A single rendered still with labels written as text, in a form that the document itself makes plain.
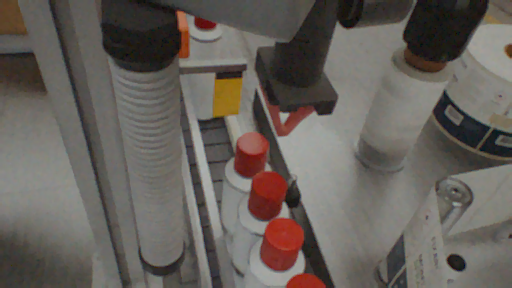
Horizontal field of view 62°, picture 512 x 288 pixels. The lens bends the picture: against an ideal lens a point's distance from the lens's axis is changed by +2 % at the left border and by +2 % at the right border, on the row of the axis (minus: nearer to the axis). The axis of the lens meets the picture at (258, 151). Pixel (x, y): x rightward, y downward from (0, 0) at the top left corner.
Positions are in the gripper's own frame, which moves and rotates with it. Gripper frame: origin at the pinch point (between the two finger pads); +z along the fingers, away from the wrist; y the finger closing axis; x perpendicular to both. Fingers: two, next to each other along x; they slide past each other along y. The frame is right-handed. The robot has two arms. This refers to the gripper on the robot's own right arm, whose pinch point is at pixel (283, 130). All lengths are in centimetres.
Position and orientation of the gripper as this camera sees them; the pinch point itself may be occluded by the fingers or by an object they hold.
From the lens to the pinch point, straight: 53.2
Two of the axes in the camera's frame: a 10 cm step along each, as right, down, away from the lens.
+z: -1.1, 6.8, 7.3
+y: -2.6, -7.3, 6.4
